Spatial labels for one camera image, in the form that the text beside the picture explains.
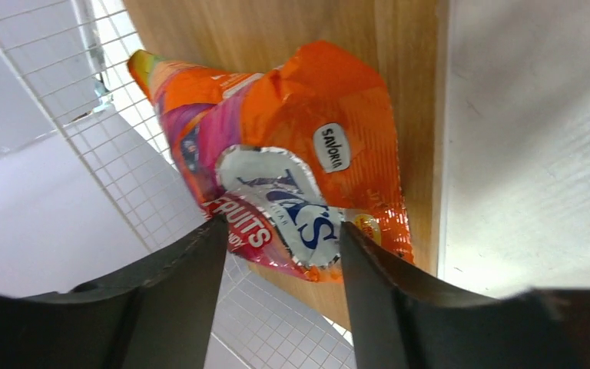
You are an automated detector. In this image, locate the white wire wooden shelf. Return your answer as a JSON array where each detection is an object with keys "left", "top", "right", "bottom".
[{"left": 0, "top": 1, "right": 443, "bottom": 368}]

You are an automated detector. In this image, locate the orange snack packet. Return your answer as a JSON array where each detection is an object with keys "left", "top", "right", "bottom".
[{"left": 127, "top": 41, "right": 414, "bottom": 282}]

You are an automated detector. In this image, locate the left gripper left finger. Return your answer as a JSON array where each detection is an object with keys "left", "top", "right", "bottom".
[{"left": 0, "top": 216, "right": 228, "bottom": 368}]

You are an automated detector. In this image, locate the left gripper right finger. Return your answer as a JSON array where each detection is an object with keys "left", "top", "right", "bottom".
[{"left": 340, "top": 222, "right": 590, "bottom": 368}]

